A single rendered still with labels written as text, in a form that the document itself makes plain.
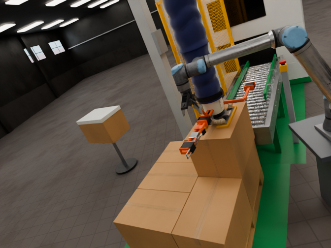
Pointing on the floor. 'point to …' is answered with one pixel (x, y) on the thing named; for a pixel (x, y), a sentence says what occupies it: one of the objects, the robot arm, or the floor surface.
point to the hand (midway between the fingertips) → (192, 115)
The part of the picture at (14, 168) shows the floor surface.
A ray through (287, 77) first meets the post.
